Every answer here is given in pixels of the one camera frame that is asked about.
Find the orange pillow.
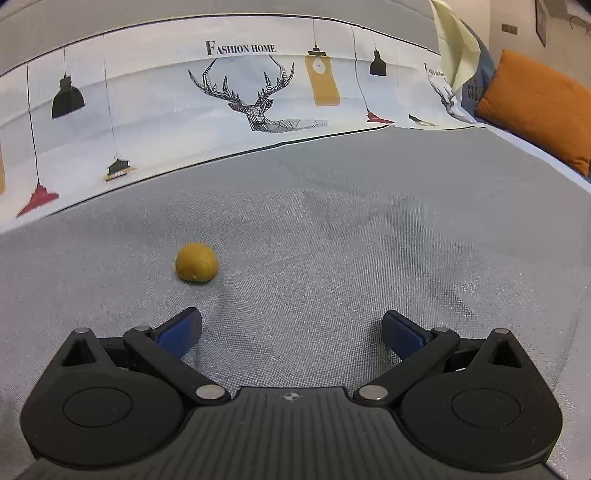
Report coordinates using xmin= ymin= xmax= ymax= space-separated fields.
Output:
xmin=475 ymin=48 xmax=591 ymax=178

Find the cream cloth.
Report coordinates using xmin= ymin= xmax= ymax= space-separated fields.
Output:
xmin=429 ymin=0 xmax=483 ymax=93

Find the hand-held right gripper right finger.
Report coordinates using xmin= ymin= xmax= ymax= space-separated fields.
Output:
xmin=353 ymin=310 xmax=541 ymax=408

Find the small yellow fruit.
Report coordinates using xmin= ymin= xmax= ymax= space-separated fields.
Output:
xmin=175 ymin=243 xmax=219 ymax=283

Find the blue-grey pillow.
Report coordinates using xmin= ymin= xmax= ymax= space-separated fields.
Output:
xmin=455 ymin=18 xmax=497 ymax=123

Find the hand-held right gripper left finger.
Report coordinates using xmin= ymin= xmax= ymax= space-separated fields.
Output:
xmin=53 ymin=308 xmax=230 ymax=408

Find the grey bed sheet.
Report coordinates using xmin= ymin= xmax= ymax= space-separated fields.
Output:
xmin=0 ymin=122 xmax=591 ymax=480

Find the printed blanket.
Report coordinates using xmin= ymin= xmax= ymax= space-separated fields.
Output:
xmin=0 ymin=0 xmax=485 ymax=236

